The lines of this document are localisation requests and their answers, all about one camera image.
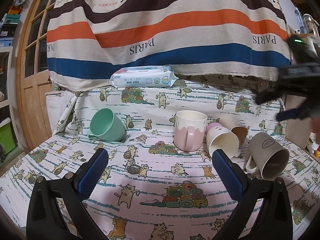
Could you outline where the white pink paper cup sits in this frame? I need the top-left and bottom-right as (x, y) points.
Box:
(206, 122), (240, 159)

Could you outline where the beige square cup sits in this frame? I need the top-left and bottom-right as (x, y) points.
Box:
(219, 116), (248, 146)

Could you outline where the mint green plastic cup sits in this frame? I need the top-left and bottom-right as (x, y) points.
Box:
(87, 108), (125, 142)

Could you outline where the person's right hand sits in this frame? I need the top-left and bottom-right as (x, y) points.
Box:
(310, 119), (320, 144)

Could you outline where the striped Paris cloth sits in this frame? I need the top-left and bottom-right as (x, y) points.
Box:
(47, 0), (290, 91)

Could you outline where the cat print bed sheet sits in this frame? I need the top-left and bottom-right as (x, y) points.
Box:
(1, 80), (319, 239)

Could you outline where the pink white drip mug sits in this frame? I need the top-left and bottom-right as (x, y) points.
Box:
(174, 110), (207, 152)

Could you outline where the baby wipes pack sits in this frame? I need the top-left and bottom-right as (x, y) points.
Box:
(110, 66), (178, 88)

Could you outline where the wooden glass door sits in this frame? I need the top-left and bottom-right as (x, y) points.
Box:
(16, 0), (55, 150)

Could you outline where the grey mug white handle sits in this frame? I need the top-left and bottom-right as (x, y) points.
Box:
(245, 132), (290, 180)

